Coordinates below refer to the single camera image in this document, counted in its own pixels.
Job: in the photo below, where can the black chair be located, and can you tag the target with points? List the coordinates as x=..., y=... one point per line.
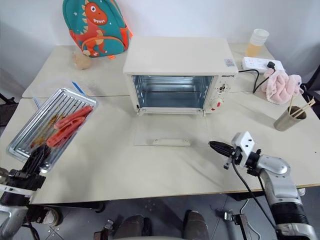
x=312, y=77

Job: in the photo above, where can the wooden chopstick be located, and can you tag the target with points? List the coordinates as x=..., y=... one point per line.
x=306, y=105
x=291, y=102
x=308, y=108

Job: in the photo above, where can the steel cup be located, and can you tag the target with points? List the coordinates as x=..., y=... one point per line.
x=287, y=122

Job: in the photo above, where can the dark rounded shape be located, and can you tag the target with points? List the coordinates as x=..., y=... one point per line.
x=133, y=228
x=196, y=226

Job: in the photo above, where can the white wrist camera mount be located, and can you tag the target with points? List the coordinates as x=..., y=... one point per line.
x=243, y=142
x=15, y=190

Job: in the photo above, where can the black metal bracket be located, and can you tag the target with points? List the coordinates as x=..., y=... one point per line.
x=237, y=223

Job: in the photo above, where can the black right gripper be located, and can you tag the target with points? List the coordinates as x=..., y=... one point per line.
x=236, y=156

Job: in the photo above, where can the silver metal baking tray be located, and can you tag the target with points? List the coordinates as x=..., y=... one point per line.
x=62, y=100

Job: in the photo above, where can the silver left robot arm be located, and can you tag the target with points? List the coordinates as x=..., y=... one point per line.
x=10, y=220

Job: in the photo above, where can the beige crumpled plush lump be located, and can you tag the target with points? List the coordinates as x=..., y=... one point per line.
x=81, y=61

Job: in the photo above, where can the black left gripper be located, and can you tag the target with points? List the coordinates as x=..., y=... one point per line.
x=25, y=178

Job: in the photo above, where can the red triangle warning sticker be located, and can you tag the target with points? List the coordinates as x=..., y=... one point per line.
x=229, y=62

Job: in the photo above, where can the teal dinosaur backpack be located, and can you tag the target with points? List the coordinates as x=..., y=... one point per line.
x=100, y=27

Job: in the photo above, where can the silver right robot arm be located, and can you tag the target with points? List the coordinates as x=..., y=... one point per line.
x=277, y=180

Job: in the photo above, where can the cream white toaster oven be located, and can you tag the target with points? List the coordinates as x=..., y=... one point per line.
x=175, y=53

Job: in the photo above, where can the blue white pen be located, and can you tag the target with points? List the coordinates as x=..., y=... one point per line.
x=78, y=87

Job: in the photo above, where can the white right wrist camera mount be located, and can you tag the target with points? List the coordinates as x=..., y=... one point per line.
x=243, y=142

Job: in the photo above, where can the white shoe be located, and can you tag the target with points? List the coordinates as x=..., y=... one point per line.
x=54, y=216

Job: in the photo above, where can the red sausage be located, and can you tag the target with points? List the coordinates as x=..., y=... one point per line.
x=68, y=125
x=80, y=112
x=58, y=138

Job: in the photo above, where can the large cream red-marked oven knob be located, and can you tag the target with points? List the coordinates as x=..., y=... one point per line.
x=217, y=103

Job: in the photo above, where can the pink fluffy towel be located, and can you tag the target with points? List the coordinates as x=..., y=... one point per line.
x=280, y=86

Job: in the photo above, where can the white power strip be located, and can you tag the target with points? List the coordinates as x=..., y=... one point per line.
x=255, y=63

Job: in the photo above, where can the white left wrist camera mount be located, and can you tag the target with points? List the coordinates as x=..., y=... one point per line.
x=15, y=190

